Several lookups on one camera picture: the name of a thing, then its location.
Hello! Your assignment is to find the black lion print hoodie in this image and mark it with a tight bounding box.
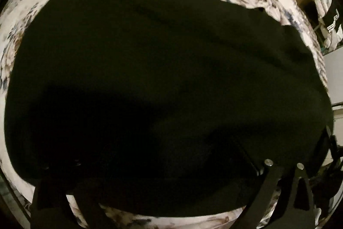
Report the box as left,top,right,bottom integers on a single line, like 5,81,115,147
4,0,333,217

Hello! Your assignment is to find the pile of clothes and boxes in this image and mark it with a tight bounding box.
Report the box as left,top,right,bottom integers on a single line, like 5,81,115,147
254,0,343,55

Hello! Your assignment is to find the white floral bed cover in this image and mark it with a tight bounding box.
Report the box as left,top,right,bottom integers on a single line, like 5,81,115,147
1,0,328,228

